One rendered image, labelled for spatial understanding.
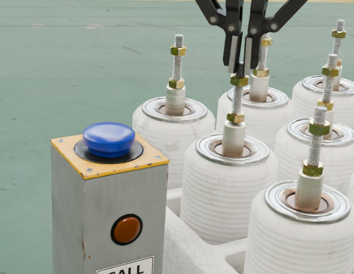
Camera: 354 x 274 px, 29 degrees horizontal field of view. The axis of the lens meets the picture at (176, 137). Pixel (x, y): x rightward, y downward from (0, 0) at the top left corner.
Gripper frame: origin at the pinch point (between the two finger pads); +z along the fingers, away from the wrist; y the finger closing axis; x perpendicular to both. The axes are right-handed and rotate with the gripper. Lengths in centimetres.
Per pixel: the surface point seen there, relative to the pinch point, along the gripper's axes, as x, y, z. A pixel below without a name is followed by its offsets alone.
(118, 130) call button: -17.0, -6.5, 2.4
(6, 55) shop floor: 93, -74, 35
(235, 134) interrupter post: -0.9, 0.3, 8.1
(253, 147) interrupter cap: 1.3, 1.9, 10.1
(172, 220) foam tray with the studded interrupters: -3.6, -4.9, 17.4
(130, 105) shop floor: 71, -33, 35
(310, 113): 20.7, 6.8, 12.7
